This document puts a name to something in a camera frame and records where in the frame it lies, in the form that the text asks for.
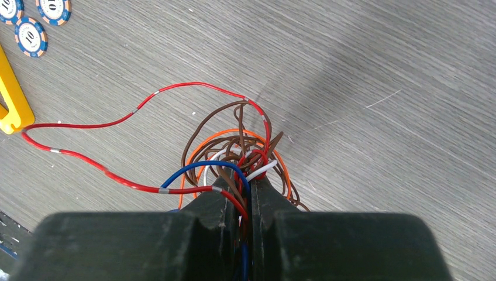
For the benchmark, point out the poker chip left upper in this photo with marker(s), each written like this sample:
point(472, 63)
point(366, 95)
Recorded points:
point(54, 12)

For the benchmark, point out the poker chip top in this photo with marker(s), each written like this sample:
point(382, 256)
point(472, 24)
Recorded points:
point(11, 11)

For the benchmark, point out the poker chip left lower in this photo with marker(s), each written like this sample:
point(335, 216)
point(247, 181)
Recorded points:
point(31, 37)

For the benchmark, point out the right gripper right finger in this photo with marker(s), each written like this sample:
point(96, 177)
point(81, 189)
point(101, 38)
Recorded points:
point(290, 244)

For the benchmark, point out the yellow triangular plastic piece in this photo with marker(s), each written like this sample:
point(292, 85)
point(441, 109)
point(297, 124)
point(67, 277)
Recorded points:
point(18, 113)

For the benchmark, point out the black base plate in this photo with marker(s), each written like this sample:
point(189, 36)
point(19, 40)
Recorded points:
point(14, 239)

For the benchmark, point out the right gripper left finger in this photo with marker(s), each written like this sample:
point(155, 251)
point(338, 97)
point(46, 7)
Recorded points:
point(195, 243)

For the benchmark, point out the poker chip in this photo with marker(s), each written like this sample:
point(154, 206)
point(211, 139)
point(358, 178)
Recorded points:
point(11, 11)
point(54, 12)
point(31, 37)

